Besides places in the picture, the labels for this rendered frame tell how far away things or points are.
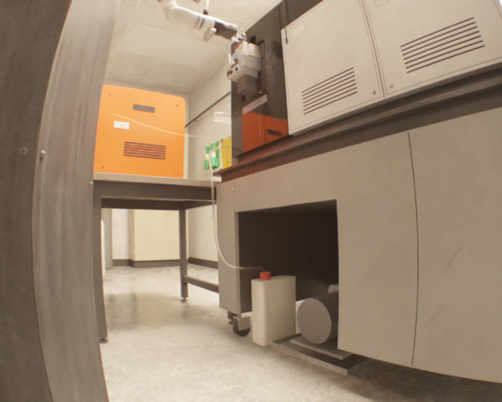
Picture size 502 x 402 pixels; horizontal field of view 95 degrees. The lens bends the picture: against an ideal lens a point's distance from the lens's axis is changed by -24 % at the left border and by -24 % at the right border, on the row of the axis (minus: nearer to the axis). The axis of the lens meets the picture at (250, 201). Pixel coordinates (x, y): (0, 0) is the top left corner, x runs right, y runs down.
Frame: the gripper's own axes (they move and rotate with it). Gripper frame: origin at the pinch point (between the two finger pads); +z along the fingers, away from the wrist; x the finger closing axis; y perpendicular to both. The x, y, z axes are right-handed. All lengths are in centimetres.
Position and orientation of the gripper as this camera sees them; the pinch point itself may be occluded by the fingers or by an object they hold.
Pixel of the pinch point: (245, 41)
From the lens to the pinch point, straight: 145.7
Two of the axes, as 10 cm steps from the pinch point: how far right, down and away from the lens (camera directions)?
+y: -0.3, -9.9, 1.0
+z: 8.2, 0.3, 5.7
